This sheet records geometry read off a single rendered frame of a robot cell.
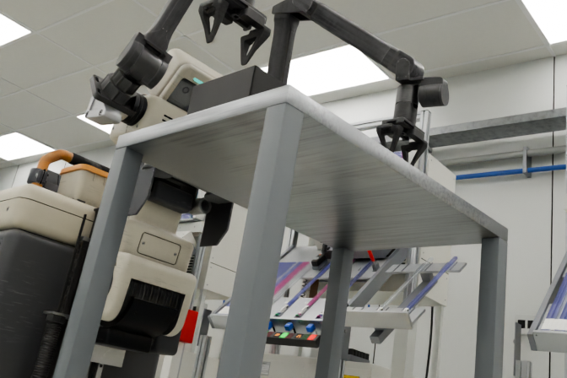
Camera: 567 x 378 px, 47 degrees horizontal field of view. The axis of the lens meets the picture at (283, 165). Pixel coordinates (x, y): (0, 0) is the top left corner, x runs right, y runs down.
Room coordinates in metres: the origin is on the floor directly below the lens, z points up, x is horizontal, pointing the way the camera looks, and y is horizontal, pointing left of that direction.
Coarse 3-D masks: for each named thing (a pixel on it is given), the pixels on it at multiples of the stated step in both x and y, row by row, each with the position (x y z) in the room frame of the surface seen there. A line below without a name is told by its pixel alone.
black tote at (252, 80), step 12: (240, 72) 1.04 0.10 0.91; (252, 72) 1.01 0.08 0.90; (264, 72) 1.03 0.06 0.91; (204, 84) 1.11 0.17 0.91; (216, 84) 1.08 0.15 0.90; (228, 84) 1.06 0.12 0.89; (240, 84) 1.03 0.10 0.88; (252, 84) 1.01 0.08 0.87; (264, 84) 1.03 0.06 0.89; (276, 84) 1.05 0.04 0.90; (192, 96) 1.13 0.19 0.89; (204, 96) 1.10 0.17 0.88; (216, 96) 1.08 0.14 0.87; (228, 96) 1.05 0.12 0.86; (240, 96) 1.03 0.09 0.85; (192, 108) 1.13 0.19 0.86; (204, 108) 1.10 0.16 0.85
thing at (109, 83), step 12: (120, 72) 1.44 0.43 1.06; (96, 84) 1.46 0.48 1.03; (108, 84) 1.45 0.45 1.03; (120, 84) 1.45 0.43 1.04; (132, 84) 1.45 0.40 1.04; (96, 96) 1.45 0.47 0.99; (108, 96) 1.47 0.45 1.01; (120, 96) 1.47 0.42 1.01; (132, 96) 1.49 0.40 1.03; (120, 108) 1.50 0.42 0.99
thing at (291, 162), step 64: (192, 128) 1.01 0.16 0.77; (256, 128) 0.96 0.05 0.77; (320, 128) 0.92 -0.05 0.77; (128, 192) 1.16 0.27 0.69; (256, 192) 0.87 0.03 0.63; (320, 192) 1.22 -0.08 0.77; (384, 192) 1.15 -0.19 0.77; (448, 192) 1.16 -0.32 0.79; (256, 256) 0.85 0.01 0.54; (256, 320) 0.86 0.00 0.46
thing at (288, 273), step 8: (280, 264) 3.28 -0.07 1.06; (288, 264) 3.24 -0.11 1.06; (296, 264) 3.20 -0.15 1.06; (304, 264) 3.17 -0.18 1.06; (280, 272) 3.20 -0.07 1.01; (288, 272) 3.16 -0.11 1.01; (296, 272) 3.13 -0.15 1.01; (304, 272) 3.10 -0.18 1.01; (280, 280) 3.11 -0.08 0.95; (288, 280) 3.08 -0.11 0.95; (296, 280) 3.05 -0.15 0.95; (280, 288) 3.04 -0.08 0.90; (288, 288) 3.01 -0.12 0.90; (280, 296) 2.98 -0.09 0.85; (224, 312) 3.03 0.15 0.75
